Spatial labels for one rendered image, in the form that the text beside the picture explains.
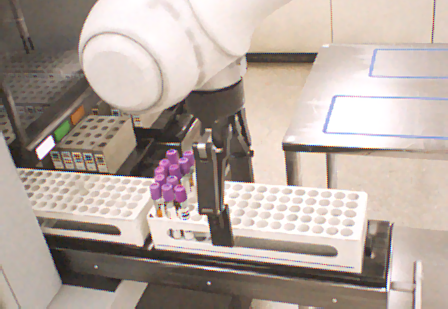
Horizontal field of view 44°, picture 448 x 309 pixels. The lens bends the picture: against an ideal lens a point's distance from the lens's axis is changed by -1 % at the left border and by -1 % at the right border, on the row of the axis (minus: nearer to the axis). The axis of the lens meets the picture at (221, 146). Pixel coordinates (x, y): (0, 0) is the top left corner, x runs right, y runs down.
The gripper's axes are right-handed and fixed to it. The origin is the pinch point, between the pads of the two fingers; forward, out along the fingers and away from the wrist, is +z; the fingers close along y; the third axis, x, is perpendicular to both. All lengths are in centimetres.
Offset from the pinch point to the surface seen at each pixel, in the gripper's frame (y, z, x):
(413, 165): 137, 86, -24
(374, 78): 50, 4, -15
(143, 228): -3.3, 2.8, 13.2
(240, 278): -6.6, 7.0, -2.2
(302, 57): 234, 83, 39
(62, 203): -2.8, -0.1, 26.6
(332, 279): -5.6, 6.0, -14.7
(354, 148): 24.3, 4.9, -14.2
